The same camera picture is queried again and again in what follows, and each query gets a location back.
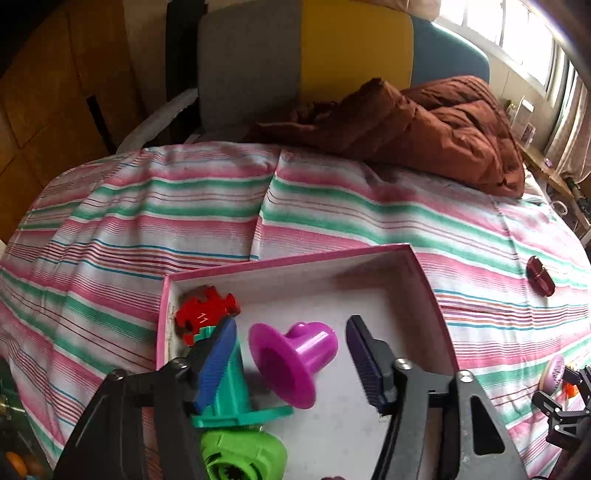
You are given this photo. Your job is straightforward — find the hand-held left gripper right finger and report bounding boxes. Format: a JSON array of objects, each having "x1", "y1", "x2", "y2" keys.
[{"x1": 345, "y1": 315, "x2": 529, "y2": 480}]

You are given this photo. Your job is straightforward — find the window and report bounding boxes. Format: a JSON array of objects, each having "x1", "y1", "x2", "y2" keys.
[{"x1": 434, "y1": 0, "x2": 568, "y2": 93}]

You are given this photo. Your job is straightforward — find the wooden cabinet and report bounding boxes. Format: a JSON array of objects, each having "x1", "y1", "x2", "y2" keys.
[{"x1": 0, "y1": 0, "x2": 144, "y2": 241}]

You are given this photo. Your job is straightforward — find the dark red toy car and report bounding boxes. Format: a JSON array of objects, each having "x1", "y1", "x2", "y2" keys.
[{"x1": 526, "y1": 255, "x2": 556, "y2": 296}]

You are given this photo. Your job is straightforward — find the red puzzle piece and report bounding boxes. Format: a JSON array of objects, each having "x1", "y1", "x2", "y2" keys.
[{"x1": 175, "y1": 286, "x2": 242, "y2": 346}]

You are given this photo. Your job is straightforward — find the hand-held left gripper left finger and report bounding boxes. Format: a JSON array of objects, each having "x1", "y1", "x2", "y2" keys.
[{"x1": 53, "y1": 316, "x2": 238, "y2": 480}]

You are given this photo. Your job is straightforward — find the lime green round piece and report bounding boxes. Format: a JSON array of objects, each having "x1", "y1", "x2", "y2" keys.
[{"x1": 200, "y1": 428, "x2": 288, "y2": 480}]

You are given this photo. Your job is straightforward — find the wooden windowsill shelf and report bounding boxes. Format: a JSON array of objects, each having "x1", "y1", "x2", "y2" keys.
[{"x1": 517, "y1": 138, "x2": 591, "y2": 241}]

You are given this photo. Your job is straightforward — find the purple ridged round lid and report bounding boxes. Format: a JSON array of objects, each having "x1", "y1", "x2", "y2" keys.
[{"x1": 540, "y1": 354, "x2": 566, "y2": 393}]

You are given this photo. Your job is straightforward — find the pink cardboard box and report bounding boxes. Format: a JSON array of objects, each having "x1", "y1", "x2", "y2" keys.
[{"x1": 156, "y1": 244, "x2": 462, "y2": 480}]

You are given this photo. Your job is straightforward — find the beige curtain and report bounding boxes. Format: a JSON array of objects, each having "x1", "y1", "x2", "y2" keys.
[{"x1": 545, "y1": 60, "x2": 591, "y2": 181}]

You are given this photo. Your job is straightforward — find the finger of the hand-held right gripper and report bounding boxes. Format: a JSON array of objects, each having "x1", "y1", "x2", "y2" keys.
[
  {"x1": 531, "y1": 390, "x2": 591, "y2": 455},
  {"x1": 560, "y1": 364, "x2": 591, "y2": 386}
]

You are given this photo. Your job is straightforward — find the magenta plastic funnel piece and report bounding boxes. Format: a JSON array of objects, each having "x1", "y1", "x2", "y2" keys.
[{"x1": 248, "y1": 322, "x2": 339, "y2": 410}]

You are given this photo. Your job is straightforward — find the padded multicolour headboard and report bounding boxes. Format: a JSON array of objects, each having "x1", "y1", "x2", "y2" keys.
[{"x1": 165, "y1": 0, "x2": 491, "y2": 144}]

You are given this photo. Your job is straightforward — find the striped bed sheet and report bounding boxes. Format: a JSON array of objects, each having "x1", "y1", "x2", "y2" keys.
[{"x1": 0, "y1": 141, "x2": 591, "y2": 480}]

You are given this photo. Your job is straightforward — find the orange ball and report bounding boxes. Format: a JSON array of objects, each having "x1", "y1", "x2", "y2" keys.
[{"x1": 4, "y1": 451, "x2": 28, "y2": 476}]

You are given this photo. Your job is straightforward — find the teal plastic funnel piece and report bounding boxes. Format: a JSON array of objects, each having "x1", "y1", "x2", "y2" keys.
[{"x1": 190, "y1": 323, "x2": 295, "y2": 429}]

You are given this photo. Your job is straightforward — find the clear plastic box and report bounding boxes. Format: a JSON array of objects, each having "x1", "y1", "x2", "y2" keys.
[{"x1": 510, "y1": 97, "x2": 536, "y2": 139}]

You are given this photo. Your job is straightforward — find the brown quilted blanket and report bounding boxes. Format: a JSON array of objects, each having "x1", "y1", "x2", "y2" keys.
[{"x1": 245, "y1": 76, "x2": 527, "y2": 199}]

